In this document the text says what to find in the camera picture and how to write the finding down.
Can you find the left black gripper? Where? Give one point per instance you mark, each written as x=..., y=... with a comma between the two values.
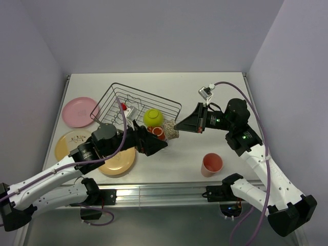
x=145, y=142

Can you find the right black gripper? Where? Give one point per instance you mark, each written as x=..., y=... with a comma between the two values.
x=196, y=121

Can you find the orange brown ceramic mug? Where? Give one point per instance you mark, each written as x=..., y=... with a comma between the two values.
x=158, y=131

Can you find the small patterned glass cup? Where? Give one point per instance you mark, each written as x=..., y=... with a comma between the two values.
x=169, y=131

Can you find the lime green bowl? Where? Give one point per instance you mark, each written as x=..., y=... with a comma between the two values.
x=153, y=118

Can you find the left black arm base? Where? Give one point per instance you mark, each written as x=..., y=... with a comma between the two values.
x=92, y=208

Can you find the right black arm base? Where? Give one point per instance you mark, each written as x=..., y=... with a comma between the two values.
x=229, y=204

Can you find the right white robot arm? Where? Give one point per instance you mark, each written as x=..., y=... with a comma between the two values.
x=285, y=206

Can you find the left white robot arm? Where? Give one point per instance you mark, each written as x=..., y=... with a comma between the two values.
x=85, y=158

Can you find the orange plastic plate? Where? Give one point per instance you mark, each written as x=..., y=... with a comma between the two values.
x=119, y=164

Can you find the pink plastic cup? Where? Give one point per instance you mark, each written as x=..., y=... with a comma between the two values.
x=212, y=163

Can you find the pink plastic plate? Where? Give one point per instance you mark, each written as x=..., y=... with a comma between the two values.
x=79, y=112

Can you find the cream yellow floral plate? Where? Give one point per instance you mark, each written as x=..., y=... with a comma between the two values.
x=69, y=142

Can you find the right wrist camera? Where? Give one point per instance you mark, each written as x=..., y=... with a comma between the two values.
x=206, y=93

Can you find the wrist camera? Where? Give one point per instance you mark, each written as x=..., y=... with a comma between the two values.
x=131, y=114
x=206, y=93

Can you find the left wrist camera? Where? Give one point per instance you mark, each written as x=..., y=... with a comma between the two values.
x=131, y=114

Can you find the metal wire dish rack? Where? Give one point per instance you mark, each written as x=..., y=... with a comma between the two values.
x=109, y=111

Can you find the aluminium front rail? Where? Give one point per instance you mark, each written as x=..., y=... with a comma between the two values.
x=162, y=195

